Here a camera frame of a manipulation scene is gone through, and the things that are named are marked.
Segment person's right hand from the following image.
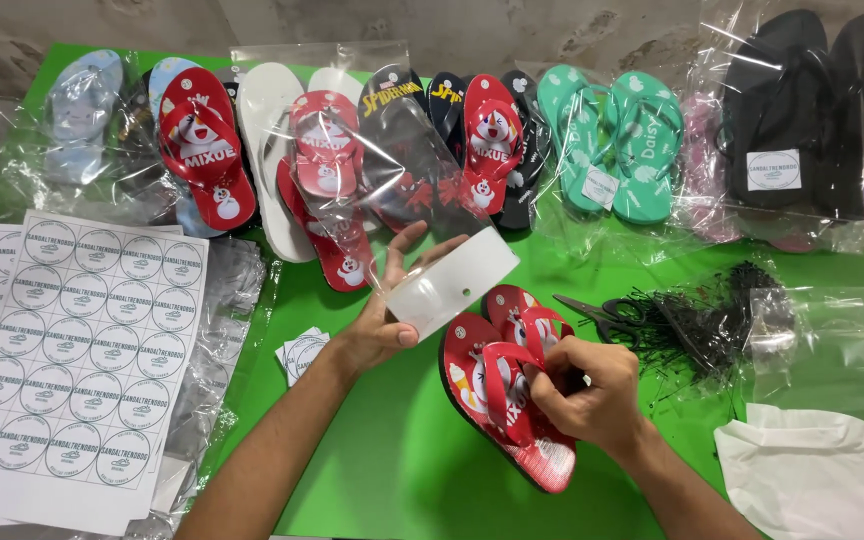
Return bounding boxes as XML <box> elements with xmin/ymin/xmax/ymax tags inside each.
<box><xmin>525</xmin><ymin>335</ymin><xmax>652</xmax><ymax>453</ymax></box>

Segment person's left hand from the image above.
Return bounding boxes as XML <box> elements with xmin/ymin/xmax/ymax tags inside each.
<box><xmin>342</xmin><ymin>219</ymin><xmax>471</xmax><ymax>375</ymax></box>

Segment red snowman flip-flop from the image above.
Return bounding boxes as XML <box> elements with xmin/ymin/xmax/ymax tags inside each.
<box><xmin>461</xmin><ymin>72</ymin><xmax>525</xmax><ymax>216</ymax></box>
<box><xmin>438</xmin><ymin>311</ymin><xmax>578</xmax><ymax>495</ymax></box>
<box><xmin>480</xmin><ymin>284</ymin><xmax>576</xmax><ymax>363</ymax></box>
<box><xmin>157</xmin><ymin>66</ymin><xmax>258</xmax><ymax>233</ymax></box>

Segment clear bag with white header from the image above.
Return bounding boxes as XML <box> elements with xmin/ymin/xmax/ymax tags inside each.
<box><xmin>288</xmin><ymin>96</ymin><xmax>522</xmax><ymax>343</ymax></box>

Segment small cut sticker pieces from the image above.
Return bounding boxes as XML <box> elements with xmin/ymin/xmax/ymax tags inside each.
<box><xmin>275</xmin><ymin>325</ymin><xmax>333</xmax><ymax>388</ymax></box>

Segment pile of black plastic ties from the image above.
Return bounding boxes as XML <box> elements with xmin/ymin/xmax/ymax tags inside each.
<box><xmin>580</xmin><ymin>260</ymin><xmax>787</xmax><ymax>410</ymax></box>

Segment bagged red snowman flip-flops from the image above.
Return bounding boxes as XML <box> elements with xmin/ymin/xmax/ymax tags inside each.
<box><xmin>276</xmin><ymin>89</ymin><xmax>379</xmax><ymax>294</ymax></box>

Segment heap of clear plastic wrappers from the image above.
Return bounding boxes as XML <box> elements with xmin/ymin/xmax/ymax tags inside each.
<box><xmin>0</xmin><ymin>96</ymin><xmax>283</xmax><ymax>540</ymax></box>

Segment clear bag round teal flip-flops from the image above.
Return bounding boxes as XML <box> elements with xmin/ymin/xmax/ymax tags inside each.
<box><xmin>513</xmin><ymin>58</ymin><xmax>703</xmax><ymax>265</ymax></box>

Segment black yellow-print flip-flop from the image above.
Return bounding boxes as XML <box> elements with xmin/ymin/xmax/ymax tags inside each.
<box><xmin>357</xmin><ymin>63</ymin><xmax>437</xmax><ymax>235</ymax></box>
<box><xmin>426</xmin><ymin>71</ymin><xmax>469</xmax><ymax>170</ymax></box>

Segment white label sticker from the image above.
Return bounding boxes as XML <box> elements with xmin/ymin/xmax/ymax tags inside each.
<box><xmin>580</xmin><ymin>164</ymin><xmax>621</xmax><ymax>213</ymax></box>
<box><xmin>744</xmin><ymin>147</ymin><xmax>804</xmax><ymax>193</ymax></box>

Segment black white-print flip-flop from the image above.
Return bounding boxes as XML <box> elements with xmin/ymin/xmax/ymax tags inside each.
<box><xmin>493</xmin><ymin>69</ymin><xmax>555</xmax><ymax>231</ymax></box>

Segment bagged pink flip-flops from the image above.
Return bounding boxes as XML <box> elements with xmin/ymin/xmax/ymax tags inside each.
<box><xmin>678</xmin><ymin>91</ymin><xmax>817</xmax><ymax>255</ymax></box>

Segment white crumpled plastic bag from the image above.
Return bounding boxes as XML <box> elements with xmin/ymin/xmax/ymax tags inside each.
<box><xmin>713</xmin><ymin>402</ymin><xmax>864</xmax><ymax>540</ymax></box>

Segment stack of clear plastic bags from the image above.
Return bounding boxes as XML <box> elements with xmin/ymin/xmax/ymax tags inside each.
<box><xmin>745</xmin><ymin>283</ymin><xmax>864</xmax><ymax>423</ymax></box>

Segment teal flip-flop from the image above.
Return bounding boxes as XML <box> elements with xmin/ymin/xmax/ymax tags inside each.
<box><xmin>536</xmin><ymin>63</ymin><xmax>615</xmax><ymax>213</ymax></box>
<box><xmin>606</xmin><ymin>70</ymin><xmax>685</xmax><ymax>226</ymax></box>

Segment stack of round sticker sheets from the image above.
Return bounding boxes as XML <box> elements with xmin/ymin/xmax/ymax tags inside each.
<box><xmin>0</xmin><ymin>209</ymin><xmax>210</xmax><ymax>538</ymax></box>

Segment bagged light blue flip-flops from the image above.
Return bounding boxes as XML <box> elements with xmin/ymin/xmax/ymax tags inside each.
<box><xmin>40</xmin><ymin>48</ymin><xmax>150</xmax><ymax>192</ymax></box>

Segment black-handled scissors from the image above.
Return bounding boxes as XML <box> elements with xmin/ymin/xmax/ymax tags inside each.
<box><xmin>552</xmin><ymin>293</ymin><xmax>648</xmax><ymax>351</ymax></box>

